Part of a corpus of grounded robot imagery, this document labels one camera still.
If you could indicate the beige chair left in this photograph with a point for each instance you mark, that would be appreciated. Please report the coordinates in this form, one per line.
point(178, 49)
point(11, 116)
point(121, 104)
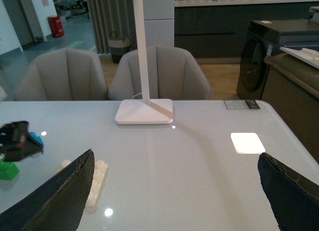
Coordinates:
point(63, 75)

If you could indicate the black white table label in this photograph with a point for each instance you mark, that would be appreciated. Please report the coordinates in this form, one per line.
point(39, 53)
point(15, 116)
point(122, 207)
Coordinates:
point(241, 104)

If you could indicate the blue toy brick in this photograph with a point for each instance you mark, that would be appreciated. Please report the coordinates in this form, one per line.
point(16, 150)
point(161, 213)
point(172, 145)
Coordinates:
point(35, 138)

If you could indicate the white tray with bricks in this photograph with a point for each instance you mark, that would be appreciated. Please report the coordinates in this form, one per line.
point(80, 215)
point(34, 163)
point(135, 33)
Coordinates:
point(306, 57)

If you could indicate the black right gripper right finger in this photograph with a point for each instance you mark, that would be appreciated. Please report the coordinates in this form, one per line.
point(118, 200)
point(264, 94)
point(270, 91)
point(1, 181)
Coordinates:
point(294, 199)

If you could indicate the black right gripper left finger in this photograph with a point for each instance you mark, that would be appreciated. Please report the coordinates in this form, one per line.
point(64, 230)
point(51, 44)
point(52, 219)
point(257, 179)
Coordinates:
point(58, 204)

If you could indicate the dark washing machine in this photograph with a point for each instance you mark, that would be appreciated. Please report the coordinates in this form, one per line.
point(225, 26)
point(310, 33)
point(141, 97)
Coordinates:
point(265, 38)

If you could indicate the brown covered box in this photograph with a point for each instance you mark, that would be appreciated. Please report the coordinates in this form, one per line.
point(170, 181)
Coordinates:
point(292, 89)

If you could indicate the white drawer cabinet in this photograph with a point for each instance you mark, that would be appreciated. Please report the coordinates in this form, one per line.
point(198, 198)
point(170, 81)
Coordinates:
point(159, 22)

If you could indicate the beige chair right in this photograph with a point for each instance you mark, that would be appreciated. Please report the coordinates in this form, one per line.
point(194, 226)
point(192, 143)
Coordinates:
point(173, 74)

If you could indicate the woven laundry basket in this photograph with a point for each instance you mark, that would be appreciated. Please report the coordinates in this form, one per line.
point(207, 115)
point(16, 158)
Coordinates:
point(119, 45)

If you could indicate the white studded base plate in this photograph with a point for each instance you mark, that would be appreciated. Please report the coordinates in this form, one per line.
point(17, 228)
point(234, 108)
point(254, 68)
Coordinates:
point(99, 176)

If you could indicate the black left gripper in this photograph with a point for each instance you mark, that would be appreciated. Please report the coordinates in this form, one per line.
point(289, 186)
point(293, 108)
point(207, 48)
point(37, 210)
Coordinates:
point(15, 142)

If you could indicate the dark kitchen counter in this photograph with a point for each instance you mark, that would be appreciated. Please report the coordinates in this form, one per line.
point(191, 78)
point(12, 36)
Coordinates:
point(218, 28)

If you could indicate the beige chair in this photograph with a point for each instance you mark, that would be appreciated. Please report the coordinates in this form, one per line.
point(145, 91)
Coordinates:
point(173, 74)
point(63, 75)

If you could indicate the green toy brick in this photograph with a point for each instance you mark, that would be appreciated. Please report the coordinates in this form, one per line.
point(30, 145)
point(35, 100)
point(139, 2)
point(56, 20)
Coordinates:
point(8, 170)

